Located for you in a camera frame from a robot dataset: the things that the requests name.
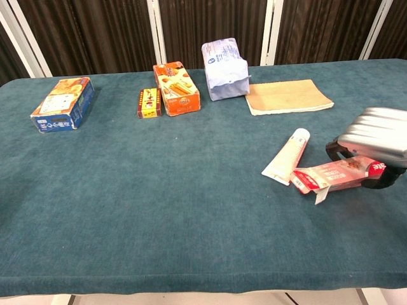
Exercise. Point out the tan folded cloth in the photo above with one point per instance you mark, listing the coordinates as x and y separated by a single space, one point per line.
287 96

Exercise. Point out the small yellow red box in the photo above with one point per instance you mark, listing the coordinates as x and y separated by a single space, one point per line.
149 103

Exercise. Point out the orange biscuit box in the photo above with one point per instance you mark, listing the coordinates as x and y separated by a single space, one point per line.
175 88

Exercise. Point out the white toothpaste tube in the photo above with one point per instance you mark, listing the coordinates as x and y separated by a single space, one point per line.
288 155

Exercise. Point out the blue snack box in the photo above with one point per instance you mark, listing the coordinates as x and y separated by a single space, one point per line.
63 105

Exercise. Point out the teal table cloth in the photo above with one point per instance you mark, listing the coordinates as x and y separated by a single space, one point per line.
159 197

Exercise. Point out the red toothpaste box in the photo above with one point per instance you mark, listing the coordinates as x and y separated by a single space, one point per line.
337 175

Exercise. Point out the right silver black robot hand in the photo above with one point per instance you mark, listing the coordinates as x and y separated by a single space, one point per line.
375 136

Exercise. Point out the white metal frame post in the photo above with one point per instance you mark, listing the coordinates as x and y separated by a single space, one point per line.
156 30
271 31
376 28
22 35

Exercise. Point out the pale blue paper bag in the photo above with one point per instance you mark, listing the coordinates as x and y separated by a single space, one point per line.
225 70

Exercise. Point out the dark brown curtain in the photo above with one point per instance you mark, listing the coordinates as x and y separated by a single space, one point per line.
101 35

